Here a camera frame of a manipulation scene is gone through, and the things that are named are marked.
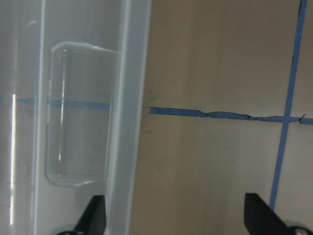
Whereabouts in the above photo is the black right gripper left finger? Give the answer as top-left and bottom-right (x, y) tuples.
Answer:
(73, 195), (107, 235)

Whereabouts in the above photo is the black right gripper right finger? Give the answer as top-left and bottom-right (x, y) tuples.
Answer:
(245, 193), (290, 235)

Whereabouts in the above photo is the clear plastic box lid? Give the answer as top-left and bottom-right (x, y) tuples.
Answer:
(0, 0), (152, 235)

